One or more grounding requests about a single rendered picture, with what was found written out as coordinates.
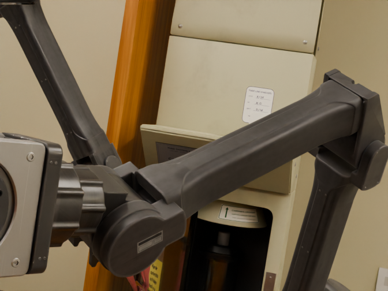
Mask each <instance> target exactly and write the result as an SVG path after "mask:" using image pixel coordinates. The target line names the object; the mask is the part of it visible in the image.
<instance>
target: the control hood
mask: <svg viewBox="0 0 388 291"><path fill-rule="evenodd" d="M140 131H141V139H142V143H143V151H144V158H145V165H146V166H149V165H152V164H157V163H158V155H157V150H156V142H160V143H166V144H173V145H177V146H184V147H190V148H200V147H202V146H204V145H206V144H208V143H210V142H212V141H214V140H216V139H218V138H220V137H223V136H222V135H215V134H211V133H204V132H197V131H193V130H186V129H180V128H172V127H168V126H162V125H147V124H142V125H141V126H140ZM296 160H297V158H295V159H293V160H291V161H290V162H288V163H286V164H284V165H282V166H280V167H278V168H276V169H274V170H272V171H270V172H269V173H267V174H265V175H263V176H261V177H259V178H257V179H255V180H253V181H251V182H249V183H248V184H246V185H244V187H249V188H255V189H261V190H265V191H271V192H277V193H284V194H287V195H289V194H290V193H291V192H292V185H293V179H294V171H295V167H296Z"/></svg>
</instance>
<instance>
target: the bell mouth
mask: <svg viewBox="0 0 388 291"><path fill-rule="evenodd" d="M197 218H199V219H202V220H205V221H209V222H213V223H218V224H222V225H228V226H236V227H247V228H263V227H266V226H267V224H266V219H265V217H264V212H263V209H262V207H256V206H250V205H246V204H240V203H234V202H228V201H224V200H216V201H214V202H212V203H210V204H208V205H206V206H205V207H203V208H201V209H200V210H199V211H198V216H197Z"/></svg>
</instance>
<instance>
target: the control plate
mask: <svg viewBox="0 0 388 291"><path fill-rule="evenodd" d="M195 149H197V148H190V147H184V146H180V145H173V144H166V143H160V142H156V150H157V155H158V163H163V162H166V161H169V160H172V159H175V158H178V157H180V156H182V155H185V154H187V153H189V152H191V151H193V150H195Z"/></svg>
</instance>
